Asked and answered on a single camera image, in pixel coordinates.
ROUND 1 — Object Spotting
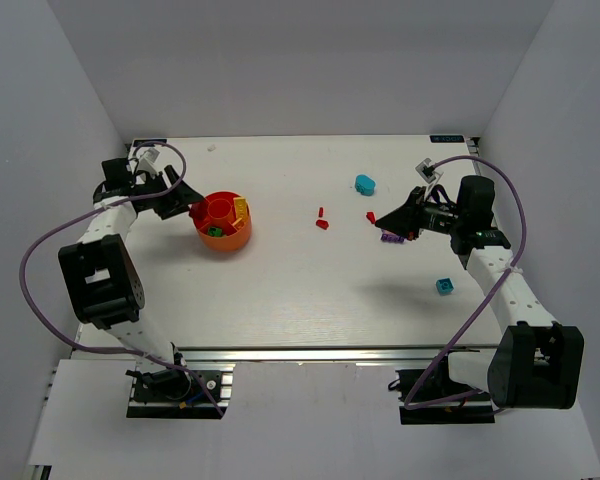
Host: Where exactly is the cyan rounded lego brick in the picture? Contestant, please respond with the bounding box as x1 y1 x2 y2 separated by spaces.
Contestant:
354 174 376 196

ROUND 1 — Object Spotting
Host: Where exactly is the long yellow lego plate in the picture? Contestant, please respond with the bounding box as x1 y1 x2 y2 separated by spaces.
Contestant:
233 197 249 224

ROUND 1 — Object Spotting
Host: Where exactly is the blue square lego brick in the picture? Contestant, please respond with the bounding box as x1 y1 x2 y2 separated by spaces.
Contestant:
435 278 454 296

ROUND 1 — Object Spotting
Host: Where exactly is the red rounded lego brick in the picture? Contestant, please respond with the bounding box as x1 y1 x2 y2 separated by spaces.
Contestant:
188 201 206 221

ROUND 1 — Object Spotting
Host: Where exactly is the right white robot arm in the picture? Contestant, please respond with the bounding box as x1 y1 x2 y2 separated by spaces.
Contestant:
375 175 584 409

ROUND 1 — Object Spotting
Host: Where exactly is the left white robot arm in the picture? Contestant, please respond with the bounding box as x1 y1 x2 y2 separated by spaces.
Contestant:
58 158 203 372

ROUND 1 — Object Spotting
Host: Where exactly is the purple lego plate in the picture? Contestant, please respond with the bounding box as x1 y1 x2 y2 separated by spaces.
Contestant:
380 231 405 244

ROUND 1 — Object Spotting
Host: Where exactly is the orange round divided container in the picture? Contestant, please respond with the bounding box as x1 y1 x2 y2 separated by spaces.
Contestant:
191 191 252 253

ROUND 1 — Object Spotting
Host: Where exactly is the left blue corner label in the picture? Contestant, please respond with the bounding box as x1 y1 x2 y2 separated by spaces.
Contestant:
132 138 167 148

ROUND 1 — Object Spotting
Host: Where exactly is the blue corner label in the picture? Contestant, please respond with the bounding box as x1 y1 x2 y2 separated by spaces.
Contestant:
429 135 465 144
132 138 167 148

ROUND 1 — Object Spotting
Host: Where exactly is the right blue corner label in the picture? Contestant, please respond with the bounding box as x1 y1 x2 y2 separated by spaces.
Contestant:
429 135 465 144

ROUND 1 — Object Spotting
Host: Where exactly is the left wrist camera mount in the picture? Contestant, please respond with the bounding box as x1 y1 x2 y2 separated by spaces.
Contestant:
136 147 159 177

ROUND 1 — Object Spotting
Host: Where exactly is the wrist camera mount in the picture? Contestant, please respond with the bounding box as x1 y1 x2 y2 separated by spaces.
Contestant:
415 158 442 185
136 147 159 177

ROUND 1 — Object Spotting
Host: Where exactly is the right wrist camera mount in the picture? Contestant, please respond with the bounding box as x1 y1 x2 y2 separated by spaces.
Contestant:
415 158 442 185

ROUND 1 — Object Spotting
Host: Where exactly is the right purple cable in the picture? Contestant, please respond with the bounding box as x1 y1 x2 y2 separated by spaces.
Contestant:
403 154 530 412

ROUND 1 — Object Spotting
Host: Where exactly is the purple cable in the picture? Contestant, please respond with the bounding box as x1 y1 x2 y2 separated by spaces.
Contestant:
18 141 226 417
403 154 530 412

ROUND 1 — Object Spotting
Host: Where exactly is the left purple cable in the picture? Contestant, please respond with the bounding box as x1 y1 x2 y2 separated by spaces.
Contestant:
18 141 226 417

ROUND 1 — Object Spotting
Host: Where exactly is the aluminium table front rail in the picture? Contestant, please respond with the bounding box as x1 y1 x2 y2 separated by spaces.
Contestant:
69 346 501 364

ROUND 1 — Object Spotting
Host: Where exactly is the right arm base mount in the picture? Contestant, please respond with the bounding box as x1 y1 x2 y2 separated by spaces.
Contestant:
387 369 495 426

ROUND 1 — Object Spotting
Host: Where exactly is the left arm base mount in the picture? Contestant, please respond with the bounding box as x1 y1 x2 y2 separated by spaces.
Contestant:
125 370 232 420

